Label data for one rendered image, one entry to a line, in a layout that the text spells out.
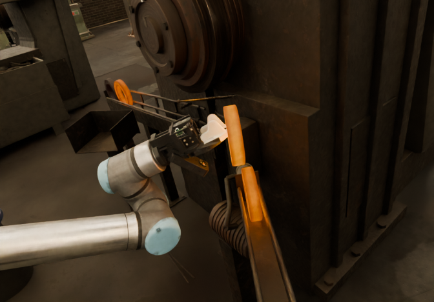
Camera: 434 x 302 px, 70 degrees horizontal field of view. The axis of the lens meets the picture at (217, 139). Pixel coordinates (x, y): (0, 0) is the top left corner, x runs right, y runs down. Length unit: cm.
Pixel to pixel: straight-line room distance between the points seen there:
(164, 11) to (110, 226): 61
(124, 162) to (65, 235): 21
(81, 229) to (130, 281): 102
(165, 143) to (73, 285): 124
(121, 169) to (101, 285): 107
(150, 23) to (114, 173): 49
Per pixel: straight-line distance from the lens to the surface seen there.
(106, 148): 158
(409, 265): 170
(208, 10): 93
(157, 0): 100
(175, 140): 75
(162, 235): 76
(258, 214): 86
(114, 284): 177
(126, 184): 83
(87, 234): 74
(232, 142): 71
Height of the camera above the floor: 130
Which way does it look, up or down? 30 degrees down
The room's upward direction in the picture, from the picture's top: 11 degrees counter-clockwise
